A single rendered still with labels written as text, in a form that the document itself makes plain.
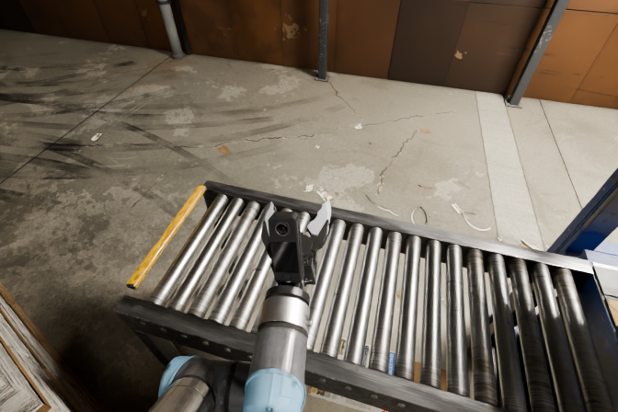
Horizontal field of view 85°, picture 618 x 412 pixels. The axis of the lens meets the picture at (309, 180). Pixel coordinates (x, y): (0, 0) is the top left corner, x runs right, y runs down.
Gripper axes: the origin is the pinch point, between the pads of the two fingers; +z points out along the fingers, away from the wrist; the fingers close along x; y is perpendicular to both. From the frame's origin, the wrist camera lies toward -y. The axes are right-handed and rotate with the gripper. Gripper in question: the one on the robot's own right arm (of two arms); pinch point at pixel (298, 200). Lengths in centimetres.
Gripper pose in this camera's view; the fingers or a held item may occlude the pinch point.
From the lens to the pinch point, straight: 66.2
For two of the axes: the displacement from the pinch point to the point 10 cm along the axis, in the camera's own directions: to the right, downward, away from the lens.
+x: 9.9, -0.4, -1.6
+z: 0.9, -6.9, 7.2
